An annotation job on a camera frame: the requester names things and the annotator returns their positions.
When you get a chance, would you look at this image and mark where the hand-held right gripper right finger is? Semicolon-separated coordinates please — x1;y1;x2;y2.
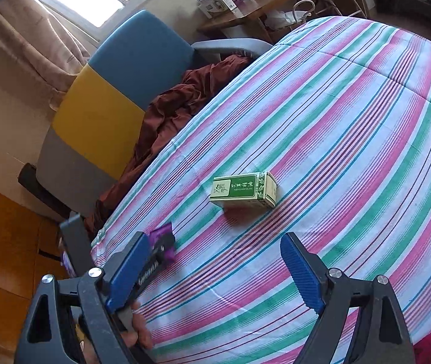
280;232;417;364

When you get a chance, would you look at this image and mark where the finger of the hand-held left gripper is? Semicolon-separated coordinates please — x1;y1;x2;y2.
58;212;92;279
150;234;177;261

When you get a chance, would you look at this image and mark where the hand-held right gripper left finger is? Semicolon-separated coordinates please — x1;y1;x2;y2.
14;231;151;364

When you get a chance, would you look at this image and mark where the purple wrapper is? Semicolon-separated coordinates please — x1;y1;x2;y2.
149;224;177;270

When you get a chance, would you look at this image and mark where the green and cream carton box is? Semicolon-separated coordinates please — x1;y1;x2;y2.
210;171;278;210

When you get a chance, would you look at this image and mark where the person's left hand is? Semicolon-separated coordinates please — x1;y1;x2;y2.
121;299;155;350

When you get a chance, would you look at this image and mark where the grey yellow blue chair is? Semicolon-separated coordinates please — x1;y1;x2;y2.
35;9;273;217

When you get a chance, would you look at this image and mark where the maroon cloth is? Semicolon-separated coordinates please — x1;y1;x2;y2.
84;55;254;232

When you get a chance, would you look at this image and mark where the beige patterned curtain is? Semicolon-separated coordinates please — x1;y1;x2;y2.
0;0;92;111

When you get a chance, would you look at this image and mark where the wooden desk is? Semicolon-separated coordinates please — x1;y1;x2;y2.
196;0;311;35

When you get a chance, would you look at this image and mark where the white carton box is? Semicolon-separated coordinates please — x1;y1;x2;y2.
194;0;237;18

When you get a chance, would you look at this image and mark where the white plastic bag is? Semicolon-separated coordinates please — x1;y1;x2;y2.
266;8;308;28

